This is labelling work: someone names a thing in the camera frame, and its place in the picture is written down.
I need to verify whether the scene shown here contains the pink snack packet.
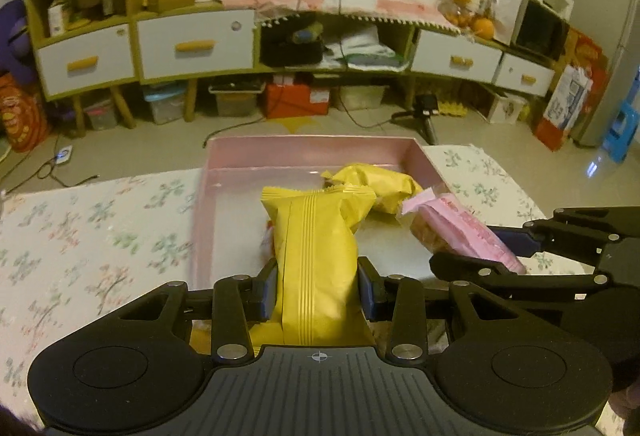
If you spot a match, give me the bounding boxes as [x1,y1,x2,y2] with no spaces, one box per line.
[396,188,526,275]

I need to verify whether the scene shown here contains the ribbed yellow snack bag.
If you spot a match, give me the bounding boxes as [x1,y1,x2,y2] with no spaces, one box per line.
[250,185,376,350]

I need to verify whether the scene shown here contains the blue plastic stool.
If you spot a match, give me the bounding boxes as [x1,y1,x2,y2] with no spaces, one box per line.
[602,102,639,163]

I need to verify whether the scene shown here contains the floral tablecloth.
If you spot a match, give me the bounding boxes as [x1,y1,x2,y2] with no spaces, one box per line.
[0,143,601,417]

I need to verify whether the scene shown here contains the pink cardboard box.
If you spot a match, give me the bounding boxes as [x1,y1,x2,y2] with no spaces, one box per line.
[188,135,447,290]

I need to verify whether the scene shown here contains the crumpled yellow snack bag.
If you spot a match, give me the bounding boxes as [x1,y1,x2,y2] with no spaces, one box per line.
[321,163,423,214]

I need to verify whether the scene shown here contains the black microwave oven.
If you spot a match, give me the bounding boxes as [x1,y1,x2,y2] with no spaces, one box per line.
[491,0,570,60]

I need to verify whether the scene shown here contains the orange patterned bag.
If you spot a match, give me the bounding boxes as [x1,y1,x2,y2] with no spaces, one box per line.
[0,74,51,152]

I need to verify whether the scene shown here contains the oranges in glass bowl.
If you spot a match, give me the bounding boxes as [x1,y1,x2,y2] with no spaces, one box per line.
[437,0,496,41]

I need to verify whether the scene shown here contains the red storage box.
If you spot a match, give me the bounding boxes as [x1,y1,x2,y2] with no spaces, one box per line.
[262,82,331,120]

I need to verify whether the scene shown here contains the purple plush toy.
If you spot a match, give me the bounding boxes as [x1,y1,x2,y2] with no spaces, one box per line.
[0,0,35,84]

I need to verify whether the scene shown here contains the wooden cabinet white drawers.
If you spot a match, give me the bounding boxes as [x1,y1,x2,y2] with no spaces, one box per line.
[24,0,553,119]

